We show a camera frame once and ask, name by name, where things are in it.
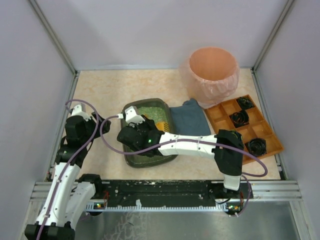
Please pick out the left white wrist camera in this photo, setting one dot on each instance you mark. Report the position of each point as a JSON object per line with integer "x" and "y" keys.
{"x": 80, "y": 110}

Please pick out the orange compartment tray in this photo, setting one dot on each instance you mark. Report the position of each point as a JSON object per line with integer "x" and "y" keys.
{"x": 242, "y": 115}

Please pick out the yellow litter scoop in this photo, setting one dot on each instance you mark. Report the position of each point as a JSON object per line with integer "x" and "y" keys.
{"x": 163, "y": 126}

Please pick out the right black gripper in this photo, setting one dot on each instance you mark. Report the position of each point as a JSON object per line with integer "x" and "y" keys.
{"x": 147, "y": 122}

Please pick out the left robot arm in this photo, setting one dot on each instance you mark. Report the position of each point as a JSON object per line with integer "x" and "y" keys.
{"x": 65, "y": 204}

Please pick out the blue folded cloth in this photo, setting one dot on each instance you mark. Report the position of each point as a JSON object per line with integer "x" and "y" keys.
{"x": 189, "y": 119}

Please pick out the dark grey litter box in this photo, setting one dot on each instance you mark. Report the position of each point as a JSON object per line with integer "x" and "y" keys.
{"x": 157, "y": 110}

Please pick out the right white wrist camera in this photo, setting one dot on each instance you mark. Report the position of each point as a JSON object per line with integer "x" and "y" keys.
{"x": 131, "y": 115}

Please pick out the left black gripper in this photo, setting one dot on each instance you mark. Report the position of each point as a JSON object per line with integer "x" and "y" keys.
{"x": 99, "y": 123}

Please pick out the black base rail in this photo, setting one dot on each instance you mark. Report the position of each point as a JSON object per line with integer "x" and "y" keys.
{"x": 167, "y": 196}

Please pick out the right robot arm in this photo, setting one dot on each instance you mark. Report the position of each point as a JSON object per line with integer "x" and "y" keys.
{"x": 226, "y": 147}

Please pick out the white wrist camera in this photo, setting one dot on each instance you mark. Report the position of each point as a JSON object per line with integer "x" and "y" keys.
{"x": 131, "y": 115}
{"x": 80, "y": 110}

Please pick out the bin with pink bag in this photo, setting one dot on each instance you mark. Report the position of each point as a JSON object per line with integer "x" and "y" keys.
{"x": 210, "y": 75}

